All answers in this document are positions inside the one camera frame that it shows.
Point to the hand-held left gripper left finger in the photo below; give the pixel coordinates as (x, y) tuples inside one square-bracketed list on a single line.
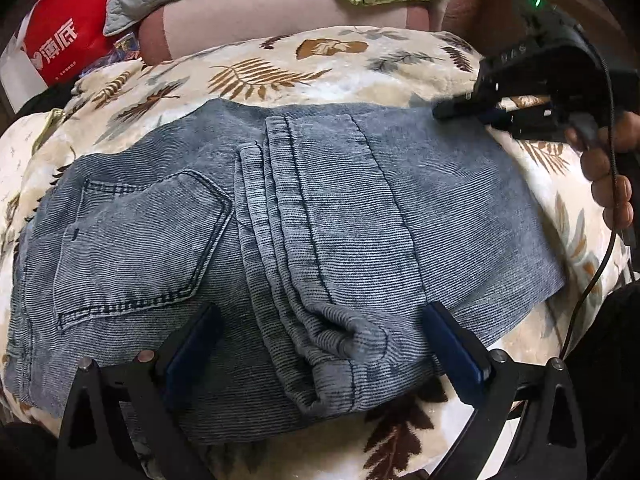
[(192, 350)]

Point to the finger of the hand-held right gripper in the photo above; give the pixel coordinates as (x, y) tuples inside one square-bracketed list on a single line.
[(465, 108), (515, 119)]

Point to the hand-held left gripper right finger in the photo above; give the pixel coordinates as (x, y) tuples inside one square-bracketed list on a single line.
[(452, 350)]

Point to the blue denim pants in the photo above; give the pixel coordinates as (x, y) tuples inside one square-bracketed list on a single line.
[(325, 210)]

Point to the person's right hand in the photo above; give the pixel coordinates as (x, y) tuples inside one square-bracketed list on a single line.
[(602, 167)]

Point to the cardboard box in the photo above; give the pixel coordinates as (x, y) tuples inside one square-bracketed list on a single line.
[(500, 10)]

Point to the leaf print blanket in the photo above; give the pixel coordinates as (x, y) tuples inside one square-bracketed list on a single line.
[(280, 60)]

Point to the pink bolster cushion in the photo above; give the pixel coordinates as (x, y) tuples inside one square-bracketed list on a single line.
[(250, 20)]

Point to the white patterned cloth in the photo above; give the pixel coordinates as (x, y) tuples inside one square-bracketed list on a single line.
[(20, 150)]

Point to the black cloth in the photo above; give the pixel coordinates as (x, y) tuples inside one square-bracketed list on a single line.
[(50, 97)]

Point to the small colourful packet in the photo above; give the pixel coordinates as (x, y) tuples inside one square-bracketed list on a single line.
[(127, 49)]

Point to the red shopping bag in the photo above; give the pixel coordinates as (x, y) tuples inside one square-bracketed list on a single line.
[(65, 35)]

